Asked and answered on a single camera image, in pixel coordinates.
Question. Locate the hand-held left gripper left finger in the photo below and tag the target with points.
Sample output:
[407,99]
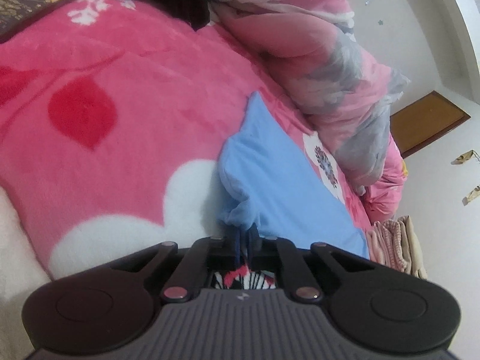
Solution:
[237,247]

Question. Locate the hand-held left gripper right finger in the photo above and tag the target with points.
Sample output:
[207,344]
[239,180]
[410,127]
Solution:
[252,240]

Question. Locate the blue t-shirt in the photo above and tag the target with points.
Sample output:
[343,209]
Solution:
[281,180]

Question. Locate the pink striped folded cloth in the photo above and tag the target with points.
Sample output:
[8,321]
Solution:
[386,243]

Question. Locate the beige folded cloth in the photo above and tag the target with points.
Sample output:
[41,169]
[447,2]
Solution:
[414,247]

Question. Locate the pink grey floral quilt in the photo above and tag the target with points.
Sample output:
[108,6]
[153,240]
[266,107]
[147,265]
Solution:
[300,45]

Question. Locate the wooden door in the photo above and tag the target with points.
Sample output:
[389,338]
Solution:
[427,123]

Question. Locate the wall hook rack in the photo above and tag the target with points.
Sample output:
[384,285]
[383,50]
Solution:
[465,157]

